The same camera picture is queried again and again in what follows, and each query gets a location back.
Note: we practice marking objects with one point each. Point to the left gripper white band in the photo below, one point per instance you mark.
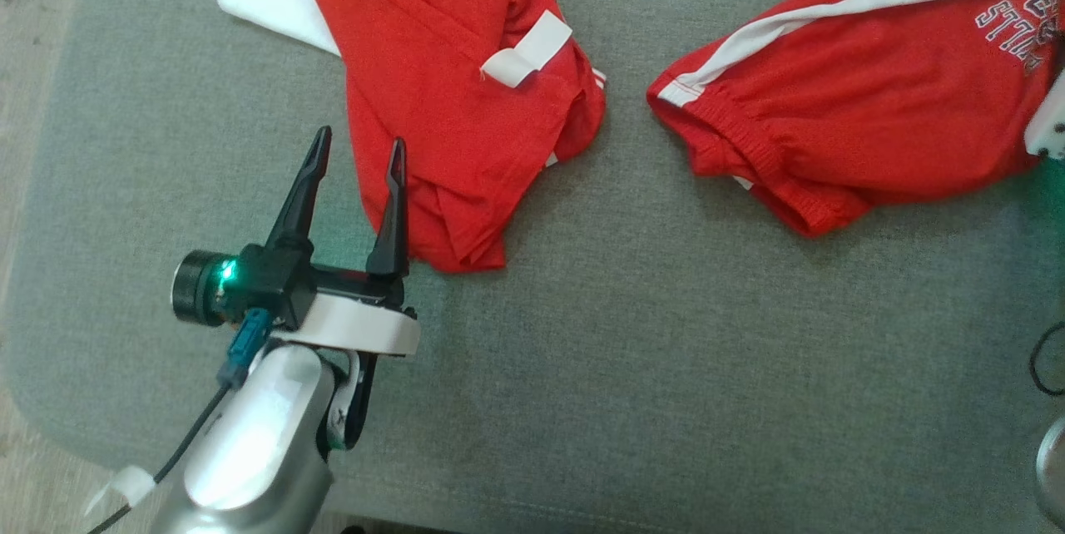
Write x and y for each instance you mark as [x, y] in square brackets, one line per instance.
[349, 330]

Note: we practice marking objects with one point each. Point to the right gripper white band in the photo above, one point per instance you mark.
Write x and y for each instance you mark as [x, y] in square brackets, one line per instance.
[1050, 122]

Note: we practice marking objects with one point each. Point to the red Bulls 23 jersey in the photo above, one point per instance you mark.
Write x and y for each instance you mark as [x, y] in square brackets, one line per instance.
[433, 101]

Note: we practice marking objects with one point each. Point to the red shorts with white stripe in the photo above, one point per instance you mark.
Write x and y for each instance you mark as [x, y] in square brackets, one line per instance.
[849, 126]

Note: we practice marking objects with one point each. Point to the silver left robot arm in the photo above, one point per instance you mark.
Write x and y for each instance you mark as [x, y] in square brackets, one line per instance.
[250, 442]

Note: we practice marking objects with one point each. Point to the grey sofa seat cushion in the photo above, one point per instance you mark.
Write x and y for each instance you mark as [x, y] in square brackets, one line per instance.
[582, 368]

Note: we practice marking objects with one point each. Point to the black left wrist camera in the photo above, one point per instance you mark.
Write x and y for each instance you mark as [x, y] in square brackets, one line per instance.
[266, 284]

